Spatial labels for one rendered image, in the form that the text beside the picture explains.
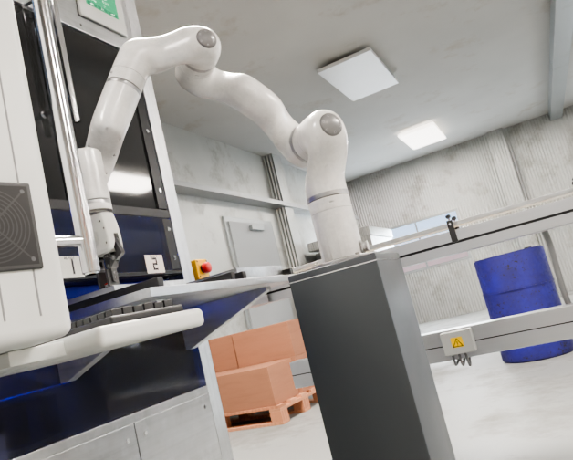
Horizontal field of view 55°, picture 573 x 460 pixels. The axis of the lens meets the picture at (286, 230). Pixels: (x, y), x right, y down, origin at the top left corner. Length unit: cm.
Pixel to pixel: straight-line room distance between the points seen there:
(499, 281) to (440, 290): 696
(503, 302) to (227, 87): 345
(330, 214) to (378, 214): 1031
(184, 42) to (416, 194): 1034
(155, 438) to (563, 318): 151
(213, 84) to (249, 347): 350
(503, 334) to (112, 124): 164
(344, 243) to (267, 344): 332
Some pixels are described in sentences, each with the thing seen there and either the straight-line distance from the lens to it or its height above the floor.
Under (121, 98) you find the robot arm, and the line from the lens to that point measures 146.
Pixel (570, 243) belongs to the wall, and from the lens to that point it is 1135.
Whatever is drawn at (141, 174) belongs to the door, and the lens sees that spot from 193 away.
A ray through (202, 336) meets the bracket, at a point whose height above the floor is 76.
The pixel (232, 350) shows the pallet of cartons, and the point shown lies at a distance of 497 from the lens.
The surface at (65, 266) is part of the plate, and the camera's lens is 157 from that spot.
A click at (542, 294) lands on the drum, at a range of 463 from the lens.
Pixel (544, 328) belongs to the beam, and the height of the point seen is 49.
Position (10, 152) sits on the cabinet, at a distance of 82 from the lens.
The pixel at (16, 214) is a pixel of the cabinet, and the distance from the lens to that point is 78.
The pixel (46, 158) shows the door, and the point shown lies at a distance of 166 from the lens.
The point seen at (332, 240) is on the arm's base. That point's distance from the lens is 149.
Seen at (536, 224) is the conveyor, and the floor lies 87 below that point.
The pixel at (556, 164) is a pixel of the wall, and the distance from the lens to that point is 1147.
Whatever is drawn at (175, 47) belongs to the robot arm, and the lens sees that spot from 151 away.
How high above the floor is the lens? 76
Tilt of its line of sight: 9 degrees up
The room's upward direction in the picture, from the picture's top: 14 degrees counter-clockwise
